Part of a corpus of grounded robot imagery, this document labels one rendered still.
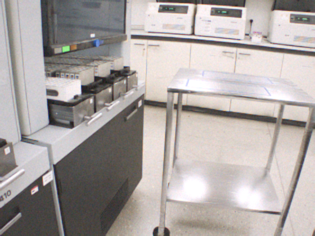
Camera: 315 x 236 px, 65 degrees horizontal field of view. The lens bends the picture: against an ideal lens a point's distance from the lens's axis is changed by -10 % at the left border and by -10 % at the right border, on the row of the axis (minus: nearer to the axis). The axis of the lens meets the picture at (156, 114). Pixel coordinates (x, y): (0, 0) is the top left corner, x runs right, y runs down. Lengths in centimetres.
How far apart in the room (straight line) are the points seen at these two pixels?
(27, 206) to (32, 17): 52
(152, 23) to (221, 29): 80
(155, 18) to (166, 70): 62
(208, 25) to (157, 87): 95
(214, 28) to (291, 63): 92
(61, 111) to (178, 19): 238
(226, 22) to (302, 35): 81
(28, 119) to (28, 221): 29
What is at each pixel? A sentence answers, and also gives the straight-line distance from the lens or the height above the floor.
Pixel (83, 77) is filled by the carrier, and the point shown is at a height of 85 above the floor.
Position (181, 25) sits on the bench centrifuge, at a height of 101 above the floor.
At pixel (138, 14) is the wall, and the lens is 391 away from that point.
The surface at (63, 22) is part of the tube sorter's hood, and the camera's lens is 93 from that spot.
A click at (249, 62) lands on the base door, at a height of 67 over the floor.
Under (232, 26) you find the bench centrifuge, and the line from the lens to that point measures 304.
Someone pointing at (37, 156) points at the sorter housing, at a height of 73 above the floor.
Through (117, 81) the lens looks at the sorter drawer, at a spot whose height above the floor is 81.
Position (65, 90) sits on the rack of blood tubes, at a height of 85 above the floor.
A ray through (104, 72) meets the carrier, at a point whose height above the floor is 84.
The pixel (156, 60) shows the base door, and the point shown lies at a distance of 320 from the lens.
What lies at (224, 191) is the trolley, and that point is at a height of 28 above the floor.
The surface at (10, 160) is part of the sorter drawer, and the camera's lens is 69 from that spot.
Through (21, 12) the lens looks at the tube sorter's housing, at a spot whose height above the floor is 110.
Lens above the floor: 108
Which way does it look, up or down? 20 degrees down
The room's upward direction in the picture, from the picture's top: 3 degrees clockwise
